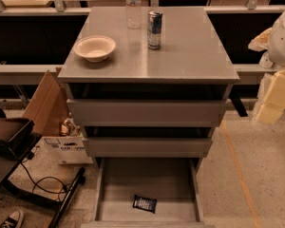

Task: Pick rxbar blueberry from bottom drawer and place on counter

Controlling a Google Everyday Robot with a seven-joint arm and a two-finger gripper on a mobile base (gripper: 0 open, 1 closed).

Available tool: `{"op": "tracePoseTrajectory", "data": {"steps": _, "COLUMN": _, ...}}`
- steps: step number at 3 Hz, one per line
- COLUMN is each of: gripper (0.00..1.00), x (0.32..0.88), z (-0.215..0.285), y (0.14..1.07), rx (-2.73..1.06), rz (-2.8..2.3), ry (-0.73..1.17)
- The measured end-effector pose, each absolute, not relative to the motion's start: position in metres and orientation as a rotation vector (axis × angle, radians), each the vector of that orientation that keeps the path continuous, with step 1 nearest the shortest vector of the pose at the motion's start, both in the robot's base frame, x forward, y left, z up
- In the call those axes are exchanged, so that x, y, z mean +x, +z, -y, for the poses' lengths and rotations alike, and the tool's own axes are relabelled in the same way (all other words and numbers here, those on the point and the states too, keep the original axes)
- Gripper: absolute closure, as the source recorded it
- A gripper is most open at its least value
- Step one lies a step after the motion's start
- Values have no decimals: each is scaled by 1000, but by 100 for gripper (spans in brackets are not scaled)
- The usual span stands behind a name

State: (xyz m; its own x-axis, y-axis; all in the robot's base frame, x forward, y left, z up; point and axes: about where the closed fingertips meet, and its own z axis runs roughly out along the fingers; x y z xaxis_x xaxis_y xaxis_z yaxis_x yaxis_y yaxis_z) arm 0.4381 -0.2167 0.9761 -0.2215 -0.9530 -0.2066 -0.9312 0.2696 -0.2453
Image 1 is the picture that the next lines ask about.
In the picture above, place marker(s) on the grey drawer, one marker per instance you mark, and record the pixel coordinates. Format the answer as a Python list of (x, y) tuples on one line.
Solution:
[(172, 182), (147, 147), (147, 113)]

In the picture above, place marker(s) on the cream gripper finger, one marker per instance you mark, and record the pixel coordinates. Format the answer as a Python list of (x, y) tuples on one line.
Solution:
[(270, 104)]

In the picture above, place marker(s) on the top grey drawer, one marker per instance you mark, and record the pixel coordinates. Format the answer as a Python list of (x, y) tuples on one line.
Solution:
[(147, 113)]

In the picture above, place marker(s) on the black white sneaker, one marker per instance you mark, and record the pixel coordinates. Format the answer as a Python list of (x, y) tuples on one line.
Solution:
[(14, 220)]

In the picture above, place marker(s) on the middle grey drawer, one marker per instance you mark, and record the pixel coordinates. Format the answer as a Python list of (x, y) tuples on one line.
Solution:
[(147, 147)]

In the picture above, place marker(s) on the blue silver drink can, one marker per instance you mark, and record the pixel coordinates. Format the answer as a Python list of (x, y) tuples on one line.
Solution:
[(154, 29)]

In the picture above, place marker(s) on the brown cardboard box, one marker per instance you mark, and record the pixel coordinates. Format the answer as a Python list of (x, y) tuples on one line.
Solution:
[(47, 107)]

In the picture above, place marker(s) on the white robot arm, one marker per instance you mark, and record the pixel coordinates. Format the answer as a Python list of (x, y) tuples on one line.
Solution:
[(272, 40)]

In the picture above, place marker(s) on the clear plastic water bottle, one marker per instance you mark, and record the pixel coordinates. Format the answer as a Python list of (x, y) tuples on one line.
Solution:
[(133, 13)]

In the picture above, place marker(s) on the white paper bowl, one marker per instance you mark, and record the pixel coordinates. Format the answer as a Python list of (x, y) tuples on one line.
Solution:
[(94, 48)]

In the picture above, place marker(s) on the brown bag on table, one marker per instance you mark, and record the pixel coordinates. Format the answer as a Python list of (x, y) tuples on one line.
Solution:
[(12, 132)]

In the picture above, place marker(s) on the dark blue rxbar wrapper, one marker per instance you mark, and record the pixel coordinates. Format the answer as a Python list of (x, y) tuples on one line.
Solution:
[(145, 204)]

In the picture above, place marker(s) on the bottom grey drawer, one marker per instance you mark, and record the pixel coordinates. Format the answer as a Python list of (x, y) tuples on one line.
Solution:
[(172, 182)]

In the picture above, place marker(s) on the white printed box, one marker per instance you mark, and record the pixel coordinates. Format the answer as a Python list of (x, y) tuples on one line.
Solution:
[(67, 150)]

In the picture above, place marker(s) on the grey drawer cabinet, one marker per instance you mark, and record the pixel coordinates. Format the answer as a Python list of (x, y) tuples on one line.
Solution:
[(190, 65)]

